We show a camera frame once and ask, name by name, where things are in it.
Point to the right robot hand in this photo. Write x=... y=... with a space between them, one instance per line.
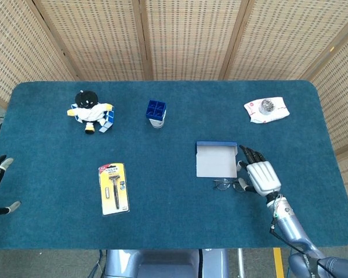
x=264 y=176

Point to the black eyeglasses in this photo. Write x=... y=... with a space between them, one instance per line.
x=221 y=184

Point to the blue shallow box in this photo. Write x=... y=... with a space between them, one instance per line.
x=216 y=162

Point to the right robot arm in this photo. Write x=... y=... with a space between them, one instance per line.
x=295 y=228

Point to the clear jar of clips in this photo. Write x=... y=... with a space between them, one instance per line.
x=266 y=106

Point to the metal table leg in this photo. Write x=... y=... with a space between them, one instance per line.
x=241 y=262

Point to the blue carpet table cover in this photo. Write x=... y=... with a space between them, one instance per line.
x=174 y=208

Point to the black-headed plush doll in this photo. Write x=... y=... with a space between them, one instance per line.
x=88 y=111

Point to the yellow razor blister pack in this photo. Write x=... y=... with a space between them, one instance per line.
x=114 y=191

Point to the blue white snake cube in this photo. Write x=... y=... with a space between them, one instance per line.
x=107 y=123

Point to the blue divided organizer box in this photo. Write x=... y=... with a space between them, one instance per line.
x=156 y=109

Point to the grey-blue robot torso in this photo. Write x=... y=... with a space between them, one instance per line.
x=165 y=265

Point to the bamboo folding screen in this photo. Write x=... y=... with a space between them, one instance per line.
x=191 y=43

